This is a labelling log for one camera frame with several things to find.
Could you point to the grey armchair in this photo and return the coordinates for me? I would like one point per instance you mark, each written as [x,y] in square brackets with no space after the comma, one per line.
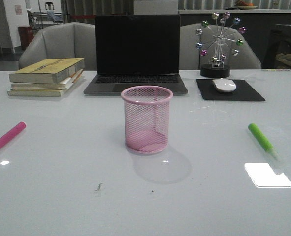
[69,40]
[190,59]

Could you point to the top yellow book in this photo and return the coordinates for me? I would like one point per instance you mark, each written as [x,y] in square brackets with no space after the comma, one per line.
[48,71]

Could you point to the ferris wheel desk toy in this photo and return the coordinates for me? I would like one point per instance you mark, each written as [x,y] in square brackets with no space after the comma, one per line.
[216,68]

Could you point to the bottom cream book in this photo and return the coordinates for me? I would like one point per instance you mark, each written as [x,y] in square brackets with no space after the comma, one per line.
[53,93]

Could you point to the middle cream book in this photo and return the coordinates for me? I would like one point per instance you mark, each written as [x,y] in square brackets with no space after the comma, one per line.
[63,85]

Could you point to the green highlighter pen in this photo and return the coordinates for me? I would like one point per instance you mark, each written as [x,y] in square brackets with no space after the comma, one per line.
[275,159]

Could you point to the grey armchair left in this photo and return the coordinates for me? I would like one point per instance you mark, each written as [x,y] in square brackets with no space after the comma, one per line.
[69,40]

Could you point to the fruit bowl on counter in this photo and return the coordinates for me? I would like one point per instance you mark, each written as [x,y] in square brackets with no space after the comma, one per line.
[242,5]

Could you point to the cream book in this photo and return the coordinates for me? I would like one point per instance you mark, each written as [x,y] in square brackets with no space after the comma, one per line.
[53,93]
[63,85]

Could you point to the white computer mouse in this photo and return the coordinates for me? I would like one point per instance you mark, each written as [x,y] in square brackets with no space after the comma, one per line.
[224,85]

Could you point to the dark grey laptop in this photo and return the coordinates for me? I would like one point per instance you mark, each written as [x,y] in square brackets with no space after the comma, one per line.
[135,50]

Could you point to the grey armchair right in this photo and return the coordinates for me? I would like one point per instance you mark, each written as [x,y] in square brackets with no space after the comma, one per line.
[190,59]

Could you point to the white box behind laptop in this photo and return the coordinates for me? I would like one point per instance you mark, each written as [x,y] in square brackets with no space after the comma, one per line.
[155,7]

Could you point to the black mouse pad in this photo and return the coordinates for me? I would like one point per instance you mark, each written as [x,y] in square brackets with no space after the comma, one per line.
[243,92]

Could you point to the pink mesh pen holder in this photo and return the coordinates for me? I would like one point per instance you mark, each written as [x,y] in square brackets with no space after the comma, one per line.
[146,118]

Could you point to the red trash bin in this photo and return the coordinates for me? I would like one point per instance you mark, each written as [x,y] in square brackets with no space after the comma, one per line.
[26,36]

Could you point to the pink highlighter pen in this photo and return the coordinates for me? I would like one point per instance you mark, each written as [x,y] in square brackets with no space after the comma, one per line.
[12,133]

